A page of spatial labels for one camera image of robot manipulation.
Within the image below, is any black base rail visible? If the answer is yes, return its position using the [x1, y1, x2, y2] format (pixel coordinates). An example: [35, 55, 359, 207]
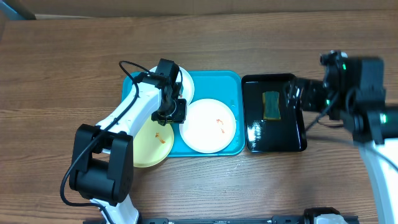
[138, 215, 305, 224]

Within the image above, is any black plastic tray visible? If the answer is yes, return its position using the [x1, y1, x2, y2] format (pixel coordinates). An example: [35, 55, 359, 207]
[241, 73, 307, 153]

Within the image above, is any teal plastic tray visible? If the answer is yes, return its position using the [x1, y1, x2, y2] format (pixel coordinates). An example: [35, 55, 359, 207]
[121, 70, 245, 157]

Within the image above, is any green yellow sponge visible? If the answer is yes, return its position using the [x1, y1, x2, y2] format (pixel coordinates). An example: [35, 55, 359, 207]
[262, 91, 280, 120]

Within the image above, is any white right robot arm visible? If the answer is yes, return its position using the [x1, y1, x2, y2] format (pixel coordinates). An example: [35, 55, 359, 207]
[282, 50, 397, 223]

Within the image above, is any yellow plate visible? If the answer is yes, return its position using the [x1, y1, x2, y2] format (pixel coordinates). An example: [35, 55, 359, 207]
[133, 118, 174, 168]

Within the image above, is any white plate with stain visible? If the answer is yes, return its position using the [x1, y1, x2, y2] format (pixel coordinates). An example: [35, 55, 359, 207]
[142, 67, 195, 111]

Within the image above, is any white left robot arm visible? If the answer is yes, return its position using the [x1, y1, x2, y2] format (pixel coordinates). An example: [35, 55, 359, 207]
[60, 69, 194, 223]

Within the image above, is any large white plate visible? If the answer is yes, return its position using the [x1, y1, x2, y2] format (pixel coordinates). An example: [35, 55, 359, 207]
[179, 98, 237, 154]

